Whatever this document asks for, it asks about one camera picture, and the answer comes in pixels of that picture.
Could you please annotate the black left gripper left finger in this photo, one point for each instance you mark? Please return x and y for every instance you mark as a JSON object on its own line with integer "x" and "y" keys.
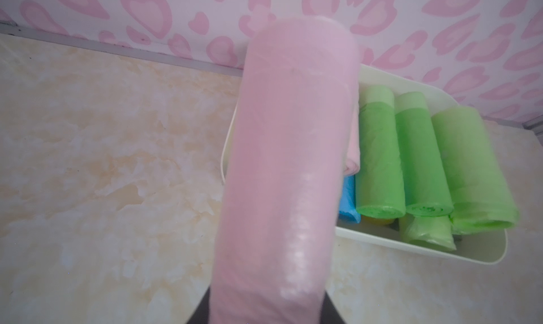
{"x": 201, "y": 313}

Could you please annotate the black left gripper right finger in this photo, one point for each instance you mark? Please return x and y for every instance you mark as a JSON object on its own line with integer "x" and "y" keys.
{"x": 329, "y": 314}

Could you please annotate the light green roll front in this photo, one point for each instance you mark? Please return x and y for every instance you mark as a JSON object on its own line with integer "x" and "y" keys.
{"x": 428, "y": 232}

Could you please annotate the blue trash bag roll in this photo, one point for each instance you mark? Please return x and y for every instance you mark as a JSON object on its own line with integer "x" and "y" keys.
{"x": 347, "y": 208}

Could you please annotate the green trash bag roll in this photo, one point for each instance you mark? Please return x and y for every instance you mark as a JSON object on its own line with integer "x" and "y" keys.
{"x": 379, "y": 184}
{"x": 425, "y": 185}

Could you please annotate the light green roll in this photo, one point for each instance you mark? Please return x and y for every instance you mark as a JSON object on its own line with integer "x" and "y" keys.
{"x": 428, "y": 232}
{"x": 480, "y": 194}

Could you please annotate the pink trash bag roll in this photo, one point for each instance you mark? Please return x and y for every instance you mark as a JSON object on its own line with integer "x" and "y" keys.
{"x": 276, "y": 232}
{"x": 352, "y": 161}

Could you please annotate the large yellow roll front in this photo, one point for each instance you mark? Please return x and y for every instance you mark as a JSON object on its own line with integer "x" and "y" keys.
{"x": 377, "y": 222}

